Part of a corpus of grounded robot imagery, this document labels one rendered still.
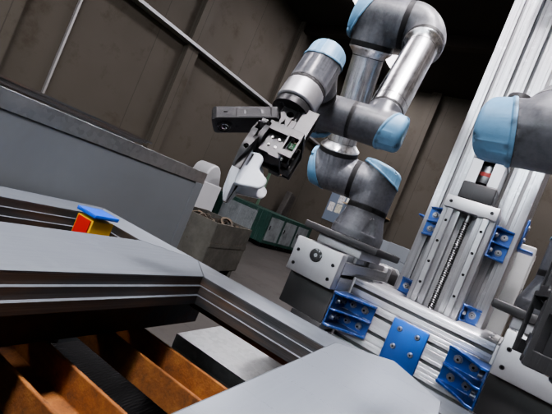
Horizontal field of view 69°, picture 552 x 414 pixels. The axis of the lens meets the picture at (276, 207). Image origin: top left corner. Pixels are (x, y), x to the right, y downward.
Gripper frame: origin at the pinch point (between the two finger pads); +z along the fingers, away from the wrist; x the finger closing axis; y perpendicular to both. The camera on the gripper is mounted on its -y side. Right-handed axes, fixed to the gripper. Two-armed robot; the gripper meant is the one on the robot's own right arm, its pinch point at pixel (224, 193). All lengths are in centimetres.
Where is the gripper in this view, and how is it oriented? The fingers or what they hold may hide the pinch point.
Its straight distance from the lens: 63.4
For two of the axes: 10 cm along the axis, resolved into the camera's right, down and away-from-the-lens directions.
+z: -4.7, 8.0, -3.8
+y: 8.8, 4.2, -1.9
